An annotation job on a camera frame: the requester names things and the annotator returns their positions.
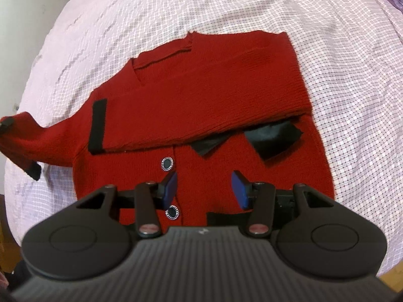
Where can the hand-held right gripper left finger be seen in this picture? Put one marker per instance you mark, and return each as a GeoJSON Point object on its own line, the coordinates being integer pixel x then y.
{"type": "Point", "coordinates": [170, 190]}

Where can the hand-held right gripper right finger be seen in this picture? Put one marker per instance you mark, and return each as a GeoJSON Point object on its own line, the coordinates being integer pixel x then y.
{"type": "Point", "coordinates": [241, 190]}

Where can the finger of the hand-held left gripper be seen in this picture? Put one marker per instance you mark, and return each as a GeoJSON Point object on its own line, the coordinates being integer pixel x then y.
{"type": "Point", "coordinates": [5, 123]}

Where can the red knit cardigan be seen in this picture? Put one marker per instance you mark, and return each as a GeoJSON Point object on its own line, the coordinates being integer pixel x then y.
{"type": "Point", "coordinates": [204, 100]}

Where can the pink checked bedsheet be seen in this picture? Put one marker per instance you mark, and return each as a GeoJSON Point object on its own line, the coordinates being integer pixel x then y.
{"type": "Point", "coordinates": [346, 69]}

